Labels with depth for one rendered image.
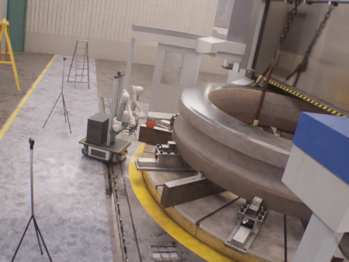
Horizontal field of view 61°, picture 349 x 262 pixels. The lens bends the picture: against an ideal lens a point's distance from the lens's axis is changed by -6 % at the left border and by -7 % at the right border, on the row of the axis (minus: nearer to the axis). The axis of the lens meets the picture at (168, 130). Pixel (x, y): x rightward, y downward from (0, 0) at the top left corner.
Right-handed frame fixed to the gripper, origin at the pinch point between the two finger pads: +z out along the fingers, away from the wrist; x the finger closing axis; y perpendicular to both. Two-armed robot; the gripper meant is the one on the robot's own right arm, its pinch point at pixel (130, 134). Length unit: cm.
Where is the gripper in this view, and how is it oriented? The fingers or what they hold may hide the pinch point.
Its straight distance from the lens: 633.3
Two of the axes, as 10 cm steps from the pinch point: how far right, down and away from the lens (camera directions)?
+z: -1.6, 9.3, 3.4
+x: -2.3, 3.0, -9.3
